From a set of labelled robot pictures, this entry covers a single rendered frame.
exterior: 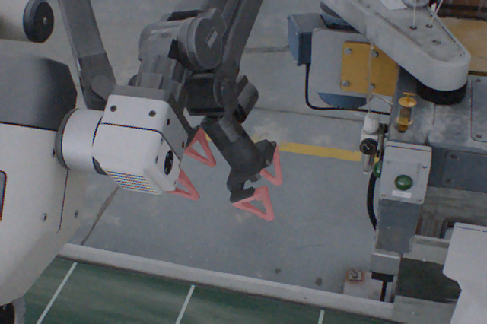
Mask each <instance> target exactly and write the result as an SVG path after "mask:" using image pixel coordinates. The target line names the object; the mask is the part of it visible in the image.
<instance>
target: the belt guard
mask: <svg viewBox="0 0 487 324"><path fill-rule="evenodd" d="M320 1H321V2H322V3H324V4H325V5H327V6H328V7H329V8H331V9H332V10H333V11H335V13H336V14H337V15H338V16H340V17H341V18H342V19H343V20H344V21H346V22H348V23H349V24H351V25H352V26H353V27H354V28H355V29H356V30H358V31H359V32H360V33H362V34H363V35H364V37H366V38H367V39H368V40H369V41H371V42H372V43H373V44H375V45H376V46H377V47H379V48H380V49H381V50H383V51H384V52H385V53H386V54H387V55H388V56H389V57H391V58H392V59H393V60H394V61H396V62H397V63H398V64H400V65H401V66H402V67H404V69H405V70H407V71H408V72H409V73H411V74H412V75H413V76H414V77H416V78H417V79H419V80H420V81H421V82H422V83H423V84H424V85H426V86H428V87H430V88H433V89H436V90H440V91H452V90H456V89H459V88H461V87H462V86H463V85H464V84H465V83H466V78H467V74H468V70H469V64H470V59H471V55H470V53H469V52H468V51H467V48H466V47H465V46H464V45H463V44H462V43H461V42H460V41H459V40H458V39H457V37H456V36H455V35H454V34H453V33H451V32H450V30H449V29H448V28H447V27H446V26H445V24H444V22H443V21H442V20H441V19H440V18H439V17H438V16H437V15H436V14H435V13H434V12H433V10H432V9H431V8H430V7H429V6H427V7H425V8H409V7H407V6H406V7H407V8H404V9H397V10H392V11H388V10H387V9H386V8H385V6H384V5H383V4H382V3H381V1H380V0H320ZM414 9H415V18H414ZM434 15H435V16H434ZM433 17H434V19H433ZM432 19H433V21H432ZM413 20H414V25H415V26H417V28H416V29H411V28H410V26H411V25H413ZM431 21H432V22H431ZM430 23H431V24H433V27H432V28H431V27H426V24H430Z"/></svg>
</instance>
